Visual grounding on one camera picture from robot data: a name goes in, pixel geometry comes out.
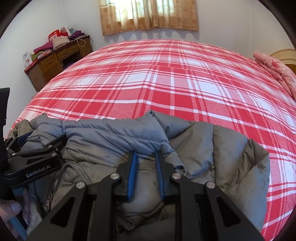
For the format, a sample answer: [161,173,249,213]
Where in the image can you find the grey puffer jacket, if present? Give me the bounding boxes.
[6,109,271,241]

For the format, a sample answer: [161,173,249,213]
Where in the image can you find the person left hand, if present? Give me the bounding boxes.
[1,200,22,238]

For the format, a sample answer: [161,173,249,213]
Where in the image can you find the brown wooden desk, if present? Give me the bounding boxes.
[24,35,92,92]

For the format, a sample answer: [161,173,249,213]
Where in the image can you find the white greeting card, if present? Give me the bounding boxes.
[22,52,33,67]

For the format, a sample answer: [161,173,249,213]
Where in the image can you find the green folded garment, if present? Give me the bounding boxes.
[30,51,43,61]

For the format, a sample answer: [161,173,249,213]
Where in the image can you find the magenta folded garment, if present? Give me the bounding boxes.
[34,41,53,53]

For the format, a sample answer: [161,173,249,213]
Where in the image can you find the pink beige folded garment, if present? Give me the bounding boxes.
[52,36,70,50]

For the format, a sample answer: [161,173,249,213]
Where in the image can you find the purple folded garment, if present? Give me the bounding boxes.
[68,30,85,41]

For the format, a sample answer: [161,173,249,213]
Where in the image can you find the red cardboard box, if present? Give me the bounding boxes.
[48,27,69,42]

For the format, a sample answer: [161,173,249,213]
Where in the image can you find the red plaid bed sheet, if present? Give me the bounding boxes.
[18,40,295,240]

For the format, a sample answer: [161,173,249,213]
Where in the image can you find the beige window curtain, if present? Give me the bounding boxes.
[98,0,199,36]

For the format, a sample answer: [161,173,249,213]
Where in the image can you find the pink floral folded quilt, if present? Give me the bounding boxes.
[253,52,296,100]

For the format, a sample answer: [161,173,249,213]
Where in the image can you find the wooden headboard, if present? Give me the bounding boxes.
[271,49,296,74]

